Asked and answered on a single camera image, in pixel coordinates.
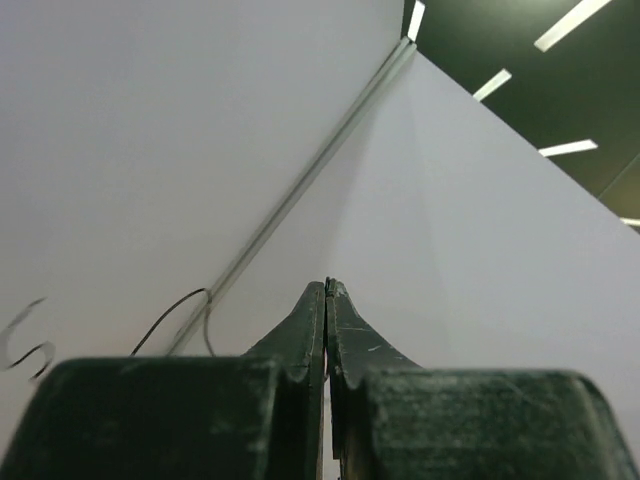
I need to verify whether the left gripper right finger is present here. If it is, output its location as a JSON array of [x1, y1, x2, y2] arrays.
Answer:
[[325, 278, 639, 479]]

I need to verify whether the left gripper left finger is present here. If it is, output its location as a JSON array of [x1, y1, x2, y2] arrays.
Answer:
[[1, 282, 325, 479]]

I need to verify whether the left aluminium corner post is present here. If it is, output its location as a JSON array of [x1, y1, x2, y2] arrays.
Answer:
[[166, 37, 416, 356]]

